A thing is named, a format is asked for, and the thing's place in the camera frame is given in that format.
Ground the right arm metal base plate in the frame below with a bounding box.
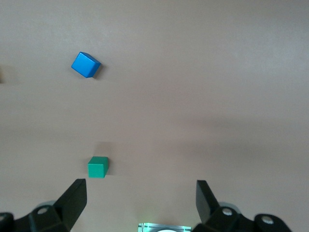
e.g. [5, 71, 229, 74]
[138, 222, 193, 232]

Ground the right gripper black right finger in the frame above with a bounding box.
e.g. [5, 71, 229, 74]
[192, 180, 293, 232]

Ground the green wooden block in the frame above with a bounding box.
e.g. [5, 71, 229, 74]
[87, 156, 109, 179]

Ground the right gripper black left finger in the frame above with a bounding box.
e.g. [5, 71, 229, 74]
[0, 178, 87, 232]

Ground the blue wooden block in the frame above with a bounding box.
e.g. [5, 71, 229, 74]
[70, 51, 101, 79]

